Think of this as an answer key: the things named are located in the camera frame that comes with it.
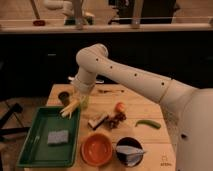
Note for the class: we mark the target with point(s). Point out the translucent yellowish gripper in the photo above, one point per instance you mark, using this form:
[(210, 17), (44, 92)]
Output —
[(79, 95)]

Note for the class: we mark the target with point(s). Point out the yellow banana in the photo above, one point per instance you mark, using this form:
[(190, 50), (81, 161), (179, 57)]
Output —
[(68, 110)]

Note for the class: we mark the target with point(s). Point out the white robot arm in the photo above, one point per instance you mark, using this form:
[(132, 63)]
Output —
[(193, 106)]

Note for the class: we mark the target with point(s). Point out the red orange bowl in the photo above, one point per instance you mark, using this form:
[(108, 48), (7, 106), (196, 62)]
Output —
[(96, 150)]

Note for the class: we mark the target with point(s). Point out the dark brown bowl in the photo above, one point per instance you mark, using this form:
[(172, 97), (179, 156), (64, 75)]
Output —
[(131, 142)]

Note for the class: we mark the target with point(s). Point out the dark small utensil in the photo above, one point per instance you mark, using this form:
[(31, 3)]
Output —
[(103, 91)]

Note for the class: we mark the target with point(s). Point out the small dark cup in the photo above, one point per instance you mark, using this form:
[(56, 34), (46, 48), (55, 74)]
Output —
[(64, 98)]

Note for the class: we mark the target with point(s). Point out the dark grape bunch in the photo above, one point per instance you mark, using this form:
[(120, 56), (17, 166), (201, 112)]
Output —
[(113, 122)]

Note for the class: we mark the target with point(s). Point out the red yellow apple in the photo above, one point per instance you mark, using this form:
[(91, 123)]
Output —
[(120, 107)]

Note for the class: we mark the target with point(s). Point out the blue grey sponge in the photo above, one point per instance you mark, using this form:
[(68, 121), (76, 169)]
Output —
[(58, 137)]

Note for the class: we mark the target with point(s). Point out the green plastic tray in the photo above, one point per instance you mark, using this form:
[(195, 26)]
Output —
[(36, 153)]

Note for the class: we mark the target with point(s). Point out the green pepper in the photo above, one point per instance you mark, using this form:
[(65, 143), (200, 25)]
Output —
[(150, 123)]

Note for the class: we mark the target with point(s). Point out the black chair base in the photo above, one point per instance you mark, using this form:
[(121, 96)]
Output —
[(6, 126)]

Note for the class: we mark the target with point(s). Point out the blue grey cloth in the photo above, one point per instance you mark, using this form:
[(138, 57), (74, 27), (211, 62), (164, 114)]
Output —
[(129, 155)]

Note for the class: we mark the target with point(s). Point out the green white object on counter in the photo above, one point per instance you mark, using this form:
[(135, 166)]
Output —
[(86, 19)]

